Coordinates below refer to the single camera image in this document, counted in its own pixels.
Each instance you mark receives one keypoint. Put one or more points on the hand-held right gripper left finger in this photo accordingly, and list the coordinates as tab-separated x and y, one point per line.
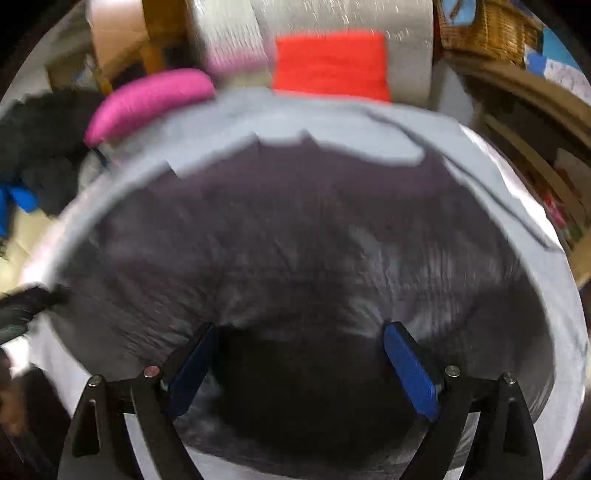
194	369

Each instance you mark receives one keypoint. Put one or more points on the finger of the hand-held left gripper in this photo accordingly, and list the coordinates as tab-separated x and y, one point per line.
27	302

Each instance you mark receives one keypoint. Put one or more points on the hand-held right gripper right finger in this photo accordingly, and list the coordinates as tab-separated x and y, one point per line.
411	369

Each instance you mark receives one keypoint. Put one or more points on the dark quilted puffer jacket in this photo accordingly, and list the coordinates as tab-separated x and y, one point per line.
300	240

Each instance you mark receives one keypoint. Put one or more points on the pile of black jackets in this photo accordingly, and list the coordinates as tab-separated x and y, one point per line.
41	134

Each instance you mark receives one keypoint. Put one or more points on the white bed sheet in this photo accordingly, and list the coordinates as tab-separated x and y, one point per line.
517	184

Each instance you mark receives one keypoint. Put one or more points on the pink pillow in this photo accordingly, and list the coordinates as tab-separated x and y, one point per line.
147	97

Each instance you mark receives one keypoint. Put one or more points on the grey blanket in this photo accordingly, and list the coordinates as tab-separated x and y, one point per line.
323	120

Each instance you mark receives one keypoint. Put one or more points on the wooden cabinet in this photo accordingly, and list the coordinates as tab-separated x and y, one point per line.
120	27

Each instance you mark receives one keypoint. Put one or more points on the wooden shelf rack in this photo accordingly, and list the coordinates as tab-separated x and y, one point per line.
508	76

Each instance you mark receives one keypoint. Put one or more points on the red pillow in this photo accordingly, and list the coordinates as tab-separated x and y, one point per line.
328	64

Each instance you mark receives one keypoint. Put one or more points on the silver foil insulation mat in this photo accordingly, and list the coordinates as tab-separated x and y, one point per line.
406	41

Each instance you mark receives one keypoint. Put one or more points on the white patterned box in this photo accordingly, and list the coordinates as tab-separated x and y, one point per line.
558	74

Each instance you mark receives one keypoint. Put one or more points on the wicker basket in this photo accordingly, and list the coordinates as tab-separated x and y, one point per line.
489	27

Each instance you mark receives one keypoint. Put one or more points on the light blue cloth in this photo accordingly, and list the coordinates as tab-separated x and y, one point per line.
461	9

